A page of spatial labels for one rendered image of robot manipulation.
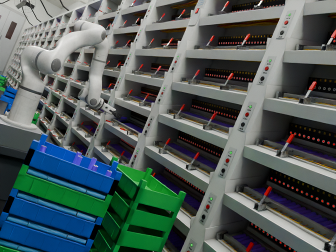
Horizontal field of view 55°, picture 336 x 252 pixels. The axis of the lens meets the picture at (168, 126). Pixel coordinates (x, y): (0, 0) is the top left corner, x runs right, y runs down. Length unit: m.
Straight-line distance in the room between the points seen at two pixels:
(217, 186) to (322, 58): 0.60
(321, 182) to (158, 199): 0.54
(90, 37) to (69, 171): 1.09
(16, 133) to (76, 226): 0.78
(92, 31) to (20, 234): 1.24
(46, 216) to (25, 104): 0.85
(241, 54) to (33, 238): 1.10
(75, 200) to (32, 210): 0.13
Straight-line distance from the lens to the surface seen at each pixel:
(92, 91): 2.15
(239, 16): 1.67
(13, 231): 1.17
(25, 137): 1.80
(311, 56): 1.27
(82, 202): 1.11
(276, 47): 1.38
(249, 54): 1.48
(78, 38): 1.99
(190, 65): 1.90
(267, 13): 1.54
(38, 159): 1.09
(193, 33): 1.91
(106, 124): 2.42
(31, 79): 1.85
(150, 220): 1.21
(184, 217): 1.46
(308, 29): 1.45
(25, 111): 1.85
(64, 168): 1.09
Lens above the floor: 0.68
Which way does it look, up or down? level
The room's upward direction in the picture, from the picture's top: 23 degrees clockwise
